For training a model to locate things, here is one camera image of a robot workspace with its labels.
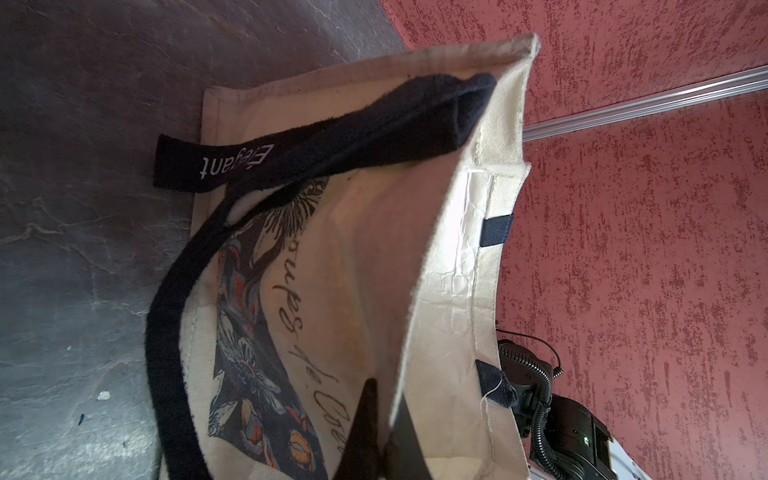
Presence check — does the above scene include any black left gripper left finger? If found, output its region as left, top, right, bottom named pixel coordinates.
left=333, top=378, right=380, bottom=480

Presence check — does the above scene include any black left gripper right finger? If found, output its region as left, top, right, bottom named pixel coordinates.
left=385, top=398, right=432, bottom=480

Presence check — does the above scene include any cream canvas tote bag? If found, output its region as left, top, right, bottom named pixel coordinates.
left=145, top=34, right=540, bottom=479

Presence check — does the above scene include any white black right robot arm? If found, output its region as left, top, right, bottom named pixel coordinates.
left=498, top=332, right=649, bottom=480

